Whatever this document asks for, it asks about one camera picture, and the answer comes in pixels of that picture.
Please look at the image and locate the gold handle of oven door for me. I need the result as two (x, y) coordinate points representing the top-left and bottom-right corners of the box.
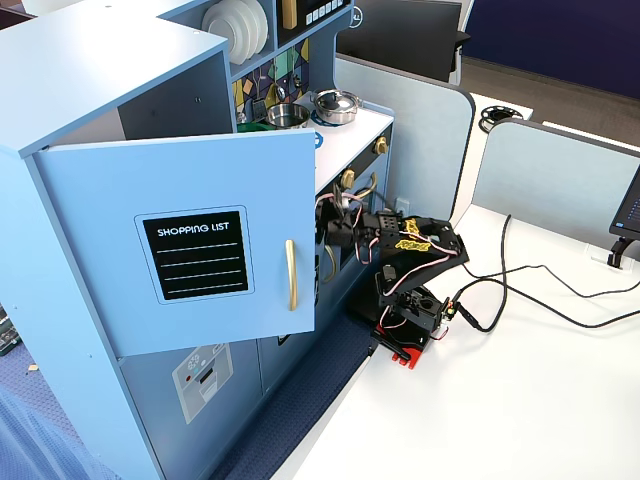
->
(355, 172), (379, 201)

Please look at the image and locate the blue toy oven door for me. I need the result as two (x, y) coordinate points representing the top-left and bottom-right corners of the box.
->
(335, 158), (392, 301)

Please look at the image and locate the red arm base clamp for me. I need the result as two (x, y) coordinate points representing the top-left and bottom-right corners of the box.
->
(369, 322), (432, 371)

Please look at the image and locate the black filament spool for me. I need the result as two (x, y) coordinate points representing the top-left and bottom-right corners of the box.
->
(477, 104), (524, 134)

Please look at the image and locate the blue shopping list cabinet door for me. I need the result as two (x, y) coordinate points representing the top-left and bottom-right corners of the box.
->
(32, 128), (317, 359)

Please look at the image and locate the grey desk divider with dark edge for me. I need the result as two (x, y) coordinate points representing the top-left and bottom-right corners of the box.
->
(469, 119), (640, 251)

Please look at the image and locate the black toy spatula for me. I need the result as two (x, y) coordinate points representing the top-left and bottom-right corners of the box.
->
(252, 69), (267, 122)

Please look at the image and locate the open steel toy pot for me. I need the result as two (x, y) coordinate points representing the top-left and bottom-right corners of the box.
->
(266, 103), (312, 131)

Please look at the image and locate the black toy microwave panel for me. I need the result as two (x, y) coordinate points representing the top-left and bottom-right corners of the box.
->
(277, 0), (355, 49)

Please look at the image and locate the steel toy pot with lid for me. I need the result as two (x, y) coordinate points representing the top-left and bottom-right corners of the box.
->
(309, 88), (363, 126)

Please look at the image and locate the white toy plate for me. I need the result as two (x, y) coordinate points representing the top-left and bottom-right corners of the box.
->
(227, 0), (251, 64)
(239, 0), (261, 57)
(201, 2), (240, 65)
(249, 0), (270, 54)

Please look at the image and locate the black monitor mount clamp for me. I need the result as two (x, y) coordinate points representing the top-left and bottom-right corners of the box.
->
(606, 237), (636, 267)

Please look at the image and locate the blue knitted cloth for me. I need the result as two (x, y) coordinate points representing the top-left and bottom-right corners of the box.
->
(0, 384), (121, 480)

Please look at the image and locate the thin black cable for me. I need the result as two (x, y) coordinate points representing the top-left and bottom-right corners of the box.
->
(462, 264), (640, 299)
(452, 277), (640, 330)

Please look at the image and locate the gold handle of dishwasher door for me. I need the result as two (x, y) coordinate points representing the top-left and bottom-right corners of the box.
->
(319, 244), (338, 284)

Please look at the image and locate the dark computer monitor with text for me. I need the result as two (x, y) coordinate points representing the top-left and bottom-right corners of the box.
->
(608, 162), (640, 241)

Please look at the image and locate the gold handle of shopping-list door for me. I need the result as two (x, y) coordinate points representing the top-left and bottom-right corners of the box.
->
(284, 239), (300, 312)

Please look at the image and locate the blue ice dispenser cabinet door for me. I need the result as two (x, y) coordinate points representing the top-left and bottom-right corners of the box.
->
(118, 337), (264, 480)

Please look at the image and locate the grey rounded desk divider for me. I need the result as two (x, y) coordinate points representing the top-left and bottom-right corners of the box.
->
(333, 53), (475, 227)

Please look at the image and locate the green circuit board box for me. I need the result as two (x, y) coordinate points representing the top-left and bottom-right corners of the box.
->
(0, 304), (22, 357)

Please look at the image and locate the blue dishwasher print door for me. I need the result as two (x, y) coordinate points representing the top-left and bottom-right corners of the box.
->
(257, 239), (352, 396)

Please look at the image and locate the black Dell monitor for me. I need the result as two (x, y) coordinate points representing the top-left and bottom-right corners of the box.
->
(335, 0), (464, 84)

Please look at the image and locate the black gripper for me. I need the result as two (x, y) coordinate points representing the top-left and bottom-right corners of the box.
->
(314, 197), (382, 250)

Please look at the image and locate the blue toy kitchen cabinet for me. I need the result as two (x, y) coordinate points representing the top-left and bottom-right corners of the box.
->
(0, 0), (396, 480)

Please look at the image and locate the black cable with plug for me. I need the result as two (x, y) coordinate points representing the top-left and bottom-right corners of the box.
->
(455, 213), (514, 334)

